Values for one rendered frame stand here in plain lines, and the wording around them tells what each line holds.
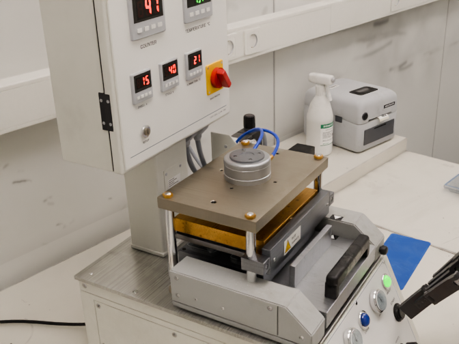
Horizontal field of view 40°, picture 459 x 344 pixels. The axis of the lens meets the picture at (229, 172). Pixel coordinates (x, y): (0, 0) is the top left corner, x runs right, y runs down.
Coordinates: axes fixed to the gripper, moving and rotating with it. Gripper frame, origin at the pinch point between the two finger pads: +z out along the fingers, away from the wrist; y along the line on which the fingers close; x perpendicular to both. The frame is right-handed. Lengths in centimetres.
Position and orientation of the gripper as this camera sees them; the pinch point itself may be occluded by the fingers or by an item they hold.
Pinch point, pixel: (418, 301)
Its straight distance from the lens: 119.1
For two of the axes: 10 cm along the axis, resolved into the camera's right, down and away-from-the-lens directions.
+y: -5.0, 3.8, -7.8
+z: -4.7, 6.4, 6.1
